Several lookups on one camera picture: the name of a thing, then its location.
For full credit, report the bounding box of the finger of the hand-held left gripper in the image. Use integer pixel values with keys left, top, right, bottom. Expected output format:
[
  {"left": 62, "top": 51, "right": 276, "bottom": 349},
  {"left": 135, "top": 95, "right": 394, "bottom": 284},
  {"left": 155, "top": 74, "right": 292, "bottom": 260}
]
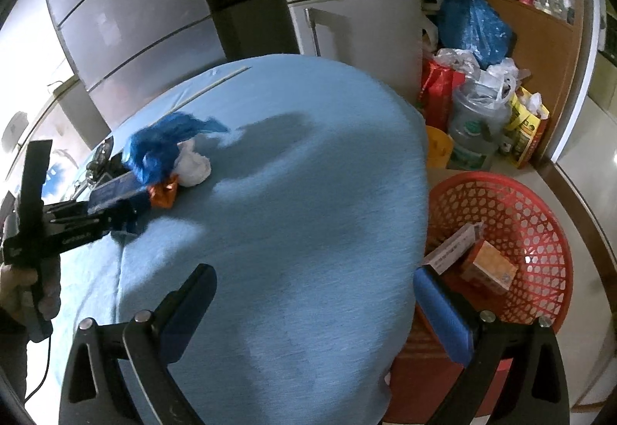
[{"left": 46, "top": 195, "right": 148, "bottom": 239}]

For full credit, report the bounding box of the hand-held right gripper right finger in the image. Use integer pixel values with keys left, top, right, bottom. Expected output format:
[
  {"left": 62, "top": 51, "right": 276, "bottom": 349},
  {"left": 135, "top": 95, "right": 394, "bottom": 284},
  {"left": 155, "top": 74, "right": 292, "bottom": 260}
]
[{"left": 415, "top": 266, "right": 572, "bottom": 425}]

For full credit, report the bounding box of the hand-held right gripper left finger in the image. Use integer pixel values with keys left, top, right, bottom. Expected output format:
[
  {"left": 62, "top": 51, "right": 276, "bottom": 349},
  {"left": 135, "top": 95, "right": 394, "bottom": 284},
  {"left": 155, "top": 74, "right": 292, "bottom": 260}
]
[{"left": 58, "top": 264, "right": 217, "bottom": 425}]

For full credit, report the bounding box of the blue cardboard box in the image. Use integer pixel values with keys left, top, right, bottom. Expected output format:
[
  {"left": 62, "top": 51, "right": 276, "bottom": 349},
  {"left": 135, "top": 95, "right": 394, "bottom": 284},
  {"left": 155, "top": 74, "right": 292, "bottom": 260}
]
[{"left": 89, "top": 172, "right": 148, "bottom": 214}]

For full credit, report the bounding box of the orange foil wrapper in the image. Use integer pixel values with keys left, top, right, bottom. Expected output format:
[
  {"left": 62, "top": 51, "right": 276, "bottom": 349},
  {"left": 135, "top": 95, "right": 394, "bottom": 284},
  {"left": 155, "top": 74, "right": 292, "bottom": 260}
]
[{"left": 148, "top": 177, "right": 180, "bottom": 209}]

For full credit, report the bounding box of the blue plastic bag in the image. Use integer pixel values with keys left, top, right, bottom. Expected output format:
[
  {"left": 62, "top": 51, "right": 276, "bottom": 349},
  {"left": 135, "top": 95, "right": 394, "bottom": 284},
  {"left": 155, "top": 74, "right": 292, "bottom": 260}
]
[{"left": 123, "top": 112, "right": 229, "bottom": 185}]

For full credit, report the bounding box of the white plastic bag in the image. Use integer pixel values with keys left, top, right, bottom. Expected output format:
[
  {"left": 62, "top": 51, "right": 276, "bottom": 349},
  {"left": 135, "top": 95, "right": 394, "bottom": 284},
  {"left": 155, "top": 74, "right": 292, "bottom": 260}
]
[
  {"left": 174, "top": 141, "right": 213, "bottom": 188},
  {"left": 475, "top": 59, "right": 531, "bottom": 105},
  {"left": 434, "top": 47, "right": 483, "bottom": 74}
]

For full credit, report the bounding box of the red plastic mesh basket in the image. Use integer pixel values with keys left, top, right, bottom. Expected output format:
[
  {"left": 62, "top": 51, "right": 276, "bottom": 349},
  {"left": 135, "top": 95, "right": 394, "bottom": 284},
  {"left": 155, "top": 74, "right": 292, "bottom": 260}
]
[{"left": 424, "top": 172, "right": 574, "bottom": 334}]

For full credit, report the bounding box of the person's left forearm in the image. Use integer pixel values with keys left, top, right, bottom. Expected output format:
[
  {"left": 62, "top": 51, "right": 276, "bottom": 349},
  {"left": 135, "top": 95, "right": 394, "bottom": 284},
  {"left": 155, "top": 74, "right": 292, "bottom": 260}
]
[{"left": 0, "top": 309, "right": 34, "bottom": 411}]

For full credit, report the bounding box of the person's left hand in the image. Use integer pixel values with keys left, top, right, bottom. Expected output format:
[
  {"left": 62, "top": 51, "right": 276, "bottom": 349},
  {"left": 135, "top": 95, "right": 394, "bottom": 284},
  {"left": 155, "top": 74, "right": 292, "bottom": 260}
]
[{"left": 0, "top": 261, "right": 62, "bottom": 327}]

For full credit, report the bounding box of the orange cardboard box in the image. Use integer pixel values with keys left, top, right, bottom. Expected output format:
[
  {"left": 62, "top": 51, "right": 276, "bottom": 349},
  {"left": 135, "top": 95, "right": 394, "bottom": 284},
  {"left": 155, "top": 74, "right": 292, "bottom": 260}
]
[{"left": 459, "top": 239, "right": 519, "bottom": 296}]

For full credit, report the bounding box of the white cardboard box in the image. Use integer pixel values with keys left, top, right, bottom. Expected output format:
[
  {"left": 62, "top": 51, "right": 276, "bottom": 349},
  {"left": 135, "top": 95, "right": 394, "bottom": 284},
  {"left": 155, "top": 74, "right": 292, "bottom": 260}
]
[{"left": 421, "top": 223, "right": 485, "bottom": 275}]

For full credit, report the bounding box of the red plastic stool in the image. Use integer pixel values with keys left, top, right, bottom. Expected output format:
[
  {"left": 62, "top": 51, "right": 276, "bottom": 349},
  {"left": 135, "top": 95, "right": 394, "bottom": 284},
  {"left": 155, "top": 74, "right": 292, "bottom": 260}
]
[{"left": 386, "top": 304, "right": 516, "bottom": 425}]

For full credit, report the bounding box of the thin pale stick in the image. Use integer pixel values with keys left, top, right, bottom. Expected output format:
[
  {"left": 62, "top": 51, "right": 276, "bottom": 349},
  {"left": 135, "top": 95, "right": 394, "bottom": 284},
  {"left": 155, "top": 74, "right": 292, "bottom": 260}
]
[{"left": 185, "top": 66, "right": 253, "bottom": 102}]

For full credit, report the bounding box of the orange plastic bucket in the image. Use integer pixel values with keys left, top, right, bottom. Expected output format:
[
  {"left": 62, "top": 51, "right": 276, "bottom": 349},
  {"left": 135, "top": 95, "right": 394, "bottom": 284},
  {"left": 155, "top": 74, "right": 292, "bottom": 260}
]
[{"left": 425, "top": 125, "right": 455, "bottom": 170}]

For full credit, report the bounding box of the clear water jug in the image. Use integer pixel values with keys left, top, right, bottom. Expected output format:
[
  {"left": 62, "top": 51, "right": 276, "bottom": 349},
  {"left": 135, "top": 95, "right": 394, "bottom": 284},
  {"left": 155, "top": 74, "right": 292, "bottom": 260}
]
[{"left": 446, "top": 83, "right": 512, "bottom": 173}]

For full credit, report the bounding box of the grey cabinet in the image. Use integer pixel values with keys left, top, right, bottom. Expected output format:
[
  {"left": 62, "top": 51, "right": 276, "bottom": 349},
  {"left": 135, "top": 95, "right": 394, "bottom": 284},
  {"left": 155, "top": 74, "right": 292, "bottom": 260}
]
[{"left": 41, "top": 0, "right": 227, "bottom": 132}]

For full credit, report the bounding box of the yellow printed bag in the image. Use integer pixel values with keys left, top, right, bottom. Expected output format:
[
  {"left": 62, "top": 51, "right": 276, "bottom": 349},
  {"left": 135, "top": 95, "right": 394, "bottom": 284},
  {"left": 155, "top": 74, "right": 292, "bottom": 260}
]
[{"left": 504, "top": 88, "right": 550, "bottom": 170}]

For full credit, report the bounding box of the red gift bag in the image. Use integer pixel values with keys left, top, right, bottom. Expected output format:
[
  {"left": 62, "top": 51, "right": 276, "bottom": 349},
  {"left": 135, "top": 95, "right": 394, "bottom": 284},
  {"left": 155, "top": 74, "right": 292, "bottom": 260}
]
[{"left": 419, "top": 59, "right": 466, "bottom": 132}]

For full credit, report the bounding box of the wooden shelf cabinet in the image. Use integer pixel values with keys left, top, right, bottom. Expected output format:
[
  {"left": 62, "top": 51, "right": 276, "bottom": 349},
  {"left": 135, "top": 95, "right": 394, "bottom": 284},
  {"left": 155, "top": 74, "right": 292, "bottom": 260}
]
[{"left": 417, "top": 0, "right": 586, "bottom": 156}]

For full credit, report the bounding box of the large blue plastic sack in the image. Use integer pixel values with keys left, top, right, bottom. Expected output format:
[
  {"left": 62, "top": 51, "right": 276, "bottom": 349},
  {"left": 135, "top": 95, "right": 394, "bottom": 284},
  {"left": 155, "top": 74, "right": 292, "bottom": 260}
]
[{"left": 436, "top": 0, "right": 514, "bottom": 67}]

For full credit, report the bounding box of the silver refrigerator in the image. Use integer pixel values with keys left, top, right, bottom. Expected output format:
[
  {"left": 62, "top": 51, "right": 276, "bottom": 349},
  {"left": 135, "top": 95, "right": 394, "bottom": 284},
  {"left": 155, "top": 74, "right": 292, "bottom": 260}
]
[{"left": 267, "top": 0, "right": 435, "bottom": 105}]

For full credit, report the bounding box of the black cable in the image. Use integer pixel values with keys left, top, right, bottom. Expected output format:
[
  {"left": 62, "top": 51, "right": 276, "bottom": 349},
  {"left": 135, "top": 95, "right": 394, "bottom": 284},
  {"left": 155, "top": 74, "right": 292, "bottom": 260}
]
[{"left": 22, "top": 338, "right": 51, "bottom": 407}]

